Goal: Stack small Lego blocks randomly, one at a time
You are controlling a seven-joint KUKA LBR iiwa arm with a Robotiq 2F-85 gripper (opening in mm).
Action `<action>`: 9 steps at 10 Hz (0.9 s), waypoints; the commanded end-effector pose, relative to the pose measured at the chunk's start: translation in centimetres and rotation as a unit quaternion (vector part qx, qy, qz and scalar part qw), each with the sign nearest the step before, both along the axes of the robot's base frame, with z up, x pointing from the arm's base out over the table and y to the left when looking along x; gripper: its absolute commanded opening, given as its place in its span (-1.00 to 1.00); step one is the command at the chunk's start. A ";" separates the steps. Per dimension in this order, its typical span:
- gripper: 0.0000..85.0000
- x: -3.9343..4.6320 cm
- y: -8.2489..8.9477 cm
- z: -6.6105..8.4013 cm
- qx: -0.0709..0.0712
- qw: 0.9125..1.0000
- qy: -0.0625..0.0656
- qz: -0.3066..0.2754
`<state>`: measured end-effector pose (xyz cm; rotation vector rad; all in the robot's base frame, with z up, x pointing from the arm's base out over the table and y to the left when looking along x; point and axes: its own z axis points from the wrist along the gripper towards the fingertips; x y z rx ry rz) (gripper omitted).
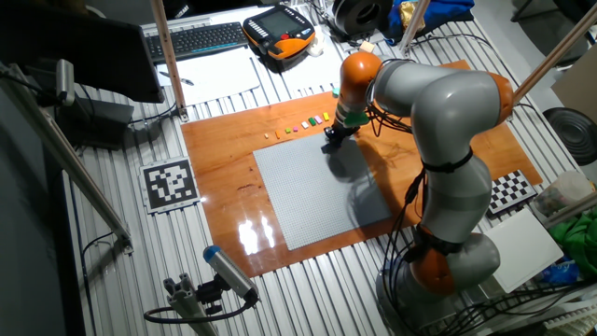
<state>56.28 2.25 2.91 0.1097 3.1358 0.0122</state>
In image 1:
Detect black computer monitor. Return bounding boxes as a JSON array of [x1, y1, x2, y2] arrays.
[[0, 0, 165, 105]]

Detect blue cloth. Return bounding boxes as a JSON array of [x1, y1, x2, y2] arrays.
[[386, 0, 476, 35]]

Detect gold foil wrap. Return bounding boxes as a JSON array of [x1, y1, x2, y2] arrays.
[[400, 1, 426, 30]]

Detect black camera cable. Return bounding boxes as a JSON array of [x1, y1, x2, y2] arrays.
[[143, 291, 260, 326]]

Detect white ribbed plastic part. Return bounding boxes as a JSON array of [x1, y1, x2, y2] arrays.
[[543, 302, 597, 332]]

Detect orange black teach pendant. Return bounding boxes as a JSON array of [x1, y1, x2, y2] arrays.
[[242, 4, 317, 61]]

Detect green cloth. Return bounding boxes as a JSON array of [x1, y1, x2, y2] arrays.
[[559, 218, 597, 276]]

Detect short aluminium profile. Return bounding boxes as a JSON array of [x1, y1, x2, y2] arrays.
[[162, 273, 220, 336]]

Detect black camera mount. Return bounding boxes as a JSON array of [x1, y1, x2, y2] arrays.
[[195, 274, 226, 316]]

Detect black cables beside robot base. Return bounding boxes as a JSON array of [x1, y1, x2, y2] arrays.
[[419, 279, 597, 336]]

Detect dark box under monitor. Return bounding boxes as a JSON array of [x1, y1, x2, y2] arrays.
[[55, 95, 135, 150]]

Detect black ribbed round object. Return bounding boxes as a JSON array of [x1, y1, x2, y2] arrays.
[[543, 107, 597, 167]]

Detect black white fiducial marker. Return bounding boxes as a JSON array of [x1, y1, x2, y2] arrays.
[[139, 156, 201, 215]]

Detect silver camera on beam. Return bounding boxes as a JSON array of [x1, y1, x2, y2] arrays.
[[55, 58, 76, 107]]

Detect silver frame post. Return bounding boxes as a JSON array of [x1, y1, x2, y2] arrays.
[[398, 0, 431, 50]]

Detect glossy wooden board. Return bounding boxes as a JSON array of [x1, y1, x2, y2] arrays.
[[180, 59, 545, 279]]

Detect clear plastic jar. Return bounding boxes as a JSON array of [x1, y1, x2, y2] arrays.
[[531, 170, 596, 218]]

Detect black computer keyboard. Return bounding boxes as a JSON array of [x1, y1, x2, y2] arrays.
[[143, 21, 249, 65]]

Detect black round spool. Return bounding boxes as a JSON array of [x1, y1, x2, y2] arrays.
[[331, 0, 396, 41]]

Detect long aluminium frame beam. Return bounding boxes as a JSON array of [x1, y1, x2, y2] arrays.
[[0, 63, 134, 256]]

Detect dark pen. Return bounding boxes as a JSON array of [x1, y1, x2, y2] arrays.
[[158, 70, 195, 87]]

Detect silver camera with blue end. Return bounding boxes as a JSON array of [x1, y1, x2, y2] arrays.
[[202, 245, 260, 302]]

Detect black monitor cable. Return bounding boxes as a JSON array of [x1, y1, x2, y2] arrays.
[[128, 102, 178, 126]]

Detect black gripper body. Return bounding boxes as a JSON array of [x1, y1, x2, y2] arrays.
[[326, 119, 358, 139]]

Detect slanted bare frame post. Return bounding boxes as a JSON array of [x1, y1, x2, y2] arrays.
[[511, 2, 597, 106]]

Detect slanted frame post with bracket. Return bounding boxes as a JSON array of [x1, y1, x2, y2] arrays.
[[149, 0, 190, 123]]

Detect white flat box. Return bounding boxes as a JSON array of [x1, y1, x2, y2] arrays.
[[479, 207, 565, 295]]

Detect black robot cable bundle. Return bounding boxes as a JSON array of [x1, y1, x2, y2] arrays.
[[364, 55, 470, 336]]

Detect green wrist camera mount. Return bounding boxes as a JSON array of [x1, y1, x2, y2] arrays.
[[343, 110, 371, 128]]

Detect grey Lego baseplate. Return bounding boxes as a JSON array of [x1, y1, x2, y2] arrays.
[[252, 133, 393, 252]]

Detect white crumpled tissue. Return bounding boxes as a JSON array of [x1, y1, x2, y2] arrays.
[[307, 32, 326, 58]]

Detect black white checkerboard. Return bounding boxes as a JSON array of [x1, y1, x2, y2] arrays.
[[487, 169, 538, 216]]

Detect blue plastic bag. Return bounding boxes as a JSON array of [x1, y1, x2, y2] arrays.
[[535, 259, 582, 286]]

